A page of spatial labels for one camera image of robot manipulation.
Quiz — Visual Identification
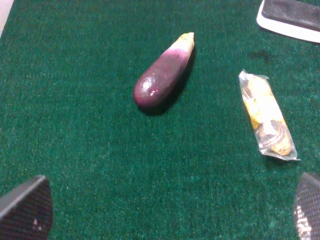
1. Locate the left gripper black textured right finger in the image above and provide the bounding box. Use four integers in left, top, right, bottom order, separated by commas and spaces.
293, 172, 320, 240

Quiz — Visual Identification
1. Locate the left gripper black textured left finger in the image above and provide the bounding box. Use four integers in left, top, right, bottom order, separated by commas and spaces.
0, 175, 53, 240

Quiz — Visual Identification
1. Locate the wrapped cookie snack pack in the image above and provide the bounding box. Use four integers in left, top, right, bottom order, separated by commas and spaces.
238, 69, 298, 161

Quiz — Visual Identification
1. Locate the purple toy eggplant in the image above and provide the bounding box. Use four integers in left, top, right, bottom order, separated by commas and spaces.
133, 32, 195, 109

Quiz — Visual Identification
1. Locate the black white board eraser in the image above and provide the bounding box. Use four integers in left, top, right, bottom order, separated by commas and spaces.
256, 0, 320, 44

